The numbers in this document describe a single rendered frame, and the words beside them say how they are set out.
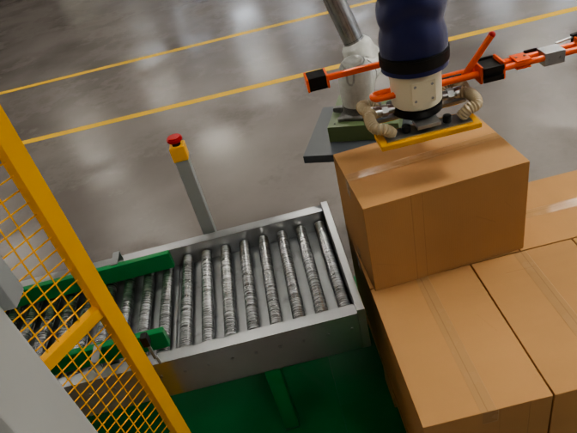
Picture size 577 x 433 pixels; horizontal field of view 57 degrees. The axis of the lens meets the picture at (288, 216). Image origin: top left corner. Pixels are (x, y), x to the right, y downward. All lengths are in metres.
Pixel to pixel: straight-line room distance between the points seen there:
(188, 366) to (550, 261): 1.39
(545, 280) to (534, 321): 0.20
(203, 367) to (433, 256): 0.95
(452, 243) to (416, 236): 0.16
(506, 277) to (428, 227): 0.36
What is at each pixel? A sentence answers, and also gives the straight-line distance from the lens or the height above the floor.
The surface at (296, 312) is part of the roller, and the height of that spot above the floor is 0.55.
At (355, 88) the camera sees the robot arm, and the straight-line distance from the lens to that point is 2.52.
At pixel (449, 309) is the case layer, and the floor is 0.54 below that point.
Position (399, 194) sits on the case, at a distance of 1.85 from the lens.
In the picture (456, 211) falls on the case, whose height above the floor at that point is 0.82.
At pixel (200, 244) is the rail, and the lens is 2.47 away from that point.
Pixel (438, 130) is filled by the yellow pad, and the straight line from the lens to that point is 1.84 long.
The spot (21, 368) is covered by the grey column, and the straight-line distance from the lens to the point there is 1.05.
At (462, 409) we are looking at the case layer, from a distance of 1.76.
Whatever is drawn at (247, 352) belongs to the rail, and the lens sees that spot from 2.00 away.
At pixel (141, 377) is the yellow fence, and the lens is 1.92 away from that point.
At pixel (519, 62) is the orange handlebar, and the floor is 1.24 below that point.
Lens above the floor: 2.03
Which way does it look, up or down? 36 degrees down
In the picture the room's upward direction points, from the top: 15 degrees counter-clockwise
